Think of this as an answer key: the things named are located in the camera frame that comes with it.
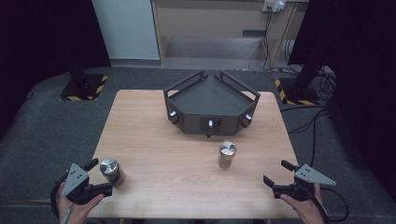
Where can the reddish-brown jar with silver lid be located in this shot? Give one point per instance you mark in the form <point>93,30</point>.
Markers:
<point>111,170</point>

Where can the person's left hand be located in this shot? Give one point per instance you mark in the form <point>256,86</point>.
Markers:
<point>76,214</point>

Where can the white power strip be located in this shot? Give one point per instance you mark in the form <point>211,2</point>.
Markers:
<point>274,5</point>

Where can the black corner rack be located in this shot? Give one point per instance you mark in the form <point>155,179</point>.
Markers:
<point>211,99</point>

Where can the black stand with striped base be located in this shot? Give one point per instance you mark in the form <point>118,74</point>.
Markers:
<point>84,88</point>
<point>299,90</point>

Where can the white panel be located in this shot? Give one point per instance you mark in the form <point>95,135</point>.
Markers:
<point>127,28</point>

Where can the dark curtain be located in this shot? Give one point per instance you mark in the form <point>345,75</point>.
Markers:
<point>361,62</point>
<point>37,37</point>

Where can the yellowish jar with silver lid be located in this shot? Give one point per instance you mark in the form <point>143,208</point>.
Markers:
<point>227,154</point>

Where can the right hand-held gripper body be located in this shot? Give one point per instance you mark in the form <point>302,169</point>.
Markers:
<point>311,176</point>

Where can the wooden cabinet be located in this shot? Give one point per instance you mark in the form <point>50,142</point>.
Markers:
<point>211,25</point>

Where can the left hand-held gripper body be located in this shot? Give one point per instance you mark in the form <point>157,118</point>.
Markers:
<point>74,179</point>

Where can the person's right hand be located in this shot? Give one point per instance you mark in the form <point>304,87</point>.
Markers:
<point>306,211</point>

